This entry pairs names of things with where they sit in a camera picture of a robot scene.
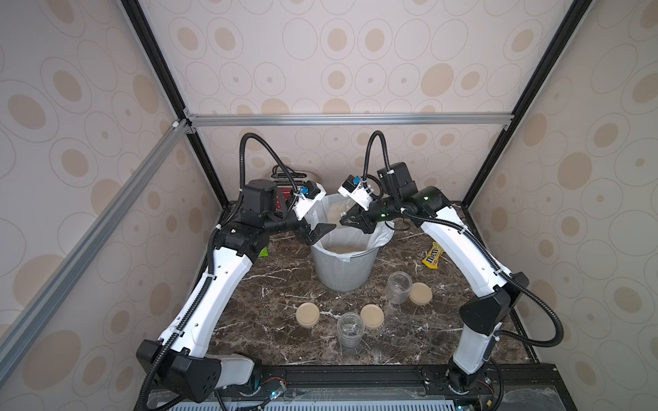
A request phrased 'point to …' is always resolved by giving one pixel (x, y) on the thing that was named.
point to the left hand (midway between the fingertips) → (330, 210)
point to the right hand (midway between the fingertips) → (353, 214)
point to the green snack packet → (264, 253)
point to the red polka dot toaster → (284, 182)
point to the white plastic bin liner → (345, 241)
